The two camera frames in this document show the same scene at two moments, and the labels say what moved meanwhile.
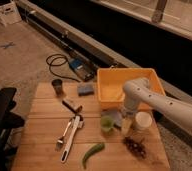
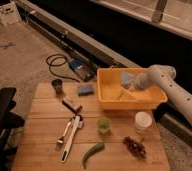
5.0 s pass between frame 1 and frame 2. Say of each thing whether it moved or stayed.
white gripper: moved
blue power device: stayed
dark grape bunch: stayed
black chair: stayed
